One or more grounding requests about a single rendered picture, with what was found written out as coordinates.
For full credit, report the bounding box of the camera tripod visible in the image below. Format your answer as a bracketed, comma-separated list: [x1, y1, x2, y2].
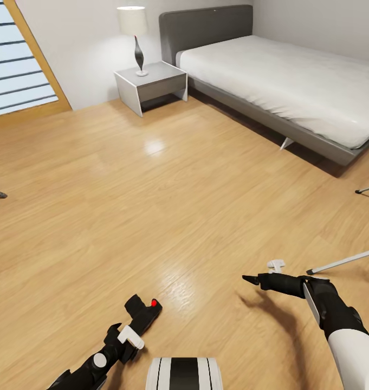
[307, 187, 369, 275]

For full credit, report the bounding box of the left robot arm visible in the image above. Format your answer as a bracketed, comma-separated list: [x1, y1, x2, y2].
[46, 323, 144, 390]

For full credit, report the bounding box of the digital camera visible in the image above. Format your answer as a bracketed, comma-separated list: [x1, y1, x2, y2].
[124, 294, 162, 336]

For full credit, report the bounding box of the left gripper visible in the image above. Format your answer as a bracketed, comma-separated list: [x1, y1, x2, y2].
[104, 323, 138, 365]

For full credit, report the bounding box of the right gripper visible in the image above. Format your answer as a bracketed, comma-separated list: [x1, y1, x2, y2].
[243, 273, 289, 294]

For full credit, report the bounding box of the robot trunk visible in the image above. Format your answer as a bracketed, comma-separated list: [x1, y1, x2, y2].
[145, 357, 223, 390]

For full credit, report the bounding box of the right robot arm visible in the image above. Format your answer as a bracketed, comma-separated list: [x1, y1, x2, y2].
[243, 259, 369, 390]

